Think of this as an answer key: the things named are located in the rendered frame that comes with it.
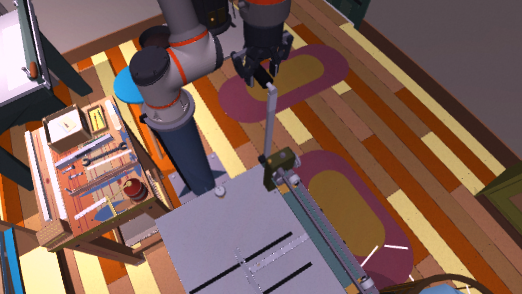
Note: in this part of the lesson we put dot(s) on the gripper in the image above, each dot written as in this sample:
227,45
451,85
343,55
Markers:
264,38

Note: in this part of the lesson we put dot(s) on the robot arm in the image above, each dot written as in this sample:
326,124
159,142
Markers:
171,69

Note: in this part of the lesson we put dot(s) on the grey stack cutter body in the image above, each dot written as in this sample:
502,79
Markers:
228,232

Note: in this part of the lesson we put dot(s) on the light grey back gauge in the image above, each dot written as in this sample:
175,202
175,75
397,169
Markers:
273,255

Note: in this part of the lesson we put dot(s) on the wooden block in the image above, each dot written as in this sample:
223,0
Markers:
54,233

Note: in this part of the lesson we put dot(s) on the maroon and mustard oval rug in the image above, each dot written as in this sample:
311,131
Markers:
346,208
322,69

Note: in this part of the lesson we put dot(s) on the grey lever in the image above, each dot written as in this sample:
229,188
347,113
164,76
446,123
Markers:
270,122

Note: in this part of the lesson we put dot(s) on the dark green cupboard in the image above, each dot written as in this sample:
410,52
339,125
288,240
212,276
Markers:
346,10

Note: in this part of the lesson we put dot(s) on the olive green lever housing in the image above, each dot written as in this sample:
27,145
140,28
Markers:
277,167

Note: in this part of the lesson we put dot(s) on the white round knob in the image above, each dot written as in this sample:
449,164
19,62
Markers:
220,191

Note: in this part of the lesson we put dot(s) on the blue round disc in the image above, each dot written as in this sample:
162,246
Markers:
124,87

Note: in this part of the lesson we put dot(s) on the white tube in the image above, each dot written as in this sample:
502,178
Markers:
112,115

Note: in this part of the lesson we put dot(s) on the yellow framed tray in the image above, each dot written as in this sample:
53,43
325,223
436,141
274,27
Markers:
97,119

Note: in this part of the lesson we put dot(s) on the red tin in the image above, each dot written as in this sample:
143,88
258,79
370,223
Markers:
134,189

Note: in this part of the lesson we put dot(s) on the black wrench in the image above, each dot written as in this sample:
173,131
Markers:
104,154

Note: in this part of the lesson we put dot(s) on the wooden workbench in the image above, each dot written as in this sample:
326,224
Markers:
118,187

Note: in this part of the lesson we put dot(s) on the yellow stick with ball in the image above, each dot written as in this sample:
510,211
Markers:
120,191

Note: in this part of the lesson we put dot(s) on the brown ribbed strip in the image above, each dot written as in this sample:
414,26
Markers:
104,178

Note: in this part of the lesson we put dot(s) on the grey steel ruler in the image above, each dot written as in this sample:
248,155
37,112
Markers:
83,151

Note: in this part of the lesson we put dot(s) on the open cardboard box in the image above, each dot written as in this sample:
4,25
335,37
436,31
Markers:
67,128

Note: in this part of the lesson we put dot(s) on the grey box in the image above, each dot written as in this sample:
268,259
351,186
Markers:
138,230

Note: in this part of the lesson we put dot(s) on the short white strip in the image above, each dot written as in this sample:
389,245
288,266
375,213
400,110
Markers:
90,208

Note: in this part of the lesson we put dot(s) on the long white bar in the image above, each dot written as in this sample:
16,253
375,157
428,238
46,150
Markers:
45,175

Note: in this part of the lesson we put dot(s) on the green framed cabinet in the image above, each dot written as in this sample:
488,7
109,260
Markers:
503,196

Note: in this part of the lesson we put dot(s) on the blue panel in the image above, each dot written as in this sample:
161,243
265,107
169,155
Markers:
10,261

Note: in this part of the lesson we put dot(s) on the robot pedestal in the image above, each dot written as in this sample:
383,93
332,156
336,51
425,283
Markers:
185,155

